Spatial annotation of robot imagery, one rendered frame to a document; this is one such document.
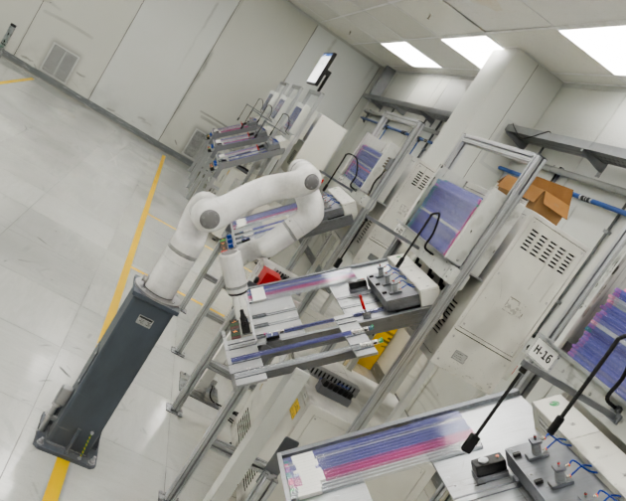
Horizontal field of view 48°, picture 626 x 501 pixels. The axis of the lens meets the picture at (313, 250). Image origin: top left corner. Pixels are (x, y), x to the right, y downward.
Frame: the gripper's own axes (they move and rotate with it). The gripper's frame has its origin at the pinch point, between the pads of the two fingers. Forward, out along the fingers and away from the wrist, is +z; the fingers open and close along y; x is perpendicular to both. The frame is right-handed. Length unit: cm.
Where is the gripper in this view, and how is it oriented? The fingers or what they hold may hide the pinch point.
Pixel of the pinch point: (245, 327)
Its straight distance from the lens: 276.0
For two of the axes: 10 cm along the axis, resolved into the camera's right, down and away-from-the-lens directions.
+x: 9.7, -2.1, 1.0
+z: 1.7, 9.4, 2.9
